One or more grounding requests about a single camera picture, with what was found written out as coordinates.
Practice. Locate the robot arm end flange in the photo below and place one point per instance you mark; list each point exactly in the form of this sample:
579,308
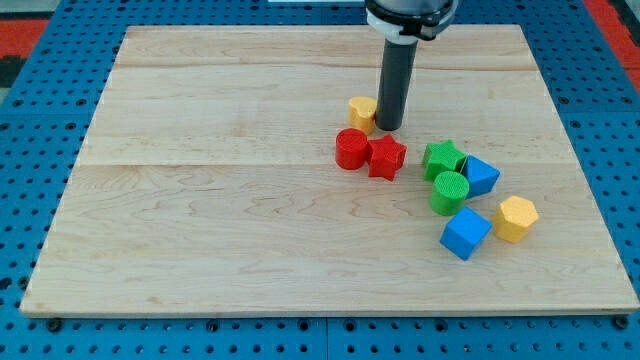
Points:
404,22

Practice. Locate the yellow heart block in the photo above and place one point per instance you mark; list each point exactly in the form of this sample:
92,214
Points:
362,112

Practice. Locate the red cylinder block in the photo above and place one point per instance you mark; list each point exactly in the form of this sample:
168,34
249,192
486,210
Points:
352,149

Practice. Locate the red star block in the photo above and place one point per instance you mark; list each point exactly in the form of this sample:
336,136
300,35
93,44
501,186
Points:
386,157

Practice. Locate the wooden board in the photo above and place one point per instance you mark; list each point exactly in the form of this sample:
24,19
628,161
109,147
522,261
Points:
206,185

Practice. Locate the green star block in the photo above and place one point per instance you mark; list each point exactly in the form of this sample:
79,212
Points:
440,157

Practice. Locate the green cylinder block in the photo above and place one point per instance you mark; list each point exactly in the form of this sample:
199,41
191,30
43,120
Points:
449,192

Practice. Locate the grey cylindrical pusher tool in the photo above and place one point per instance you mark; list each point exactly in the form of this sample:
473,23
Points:
396,71

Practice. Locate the blue cube block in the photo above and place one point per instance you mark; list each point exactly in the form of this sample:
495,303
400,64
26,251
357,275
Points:
464,233

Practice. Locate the blue triangle block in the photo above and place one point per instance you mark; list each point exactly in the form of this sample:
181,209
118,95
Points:
480,175

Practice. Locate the yellow hexagon block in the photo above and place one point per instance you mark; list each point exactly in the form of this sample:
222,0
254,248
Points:
514,219

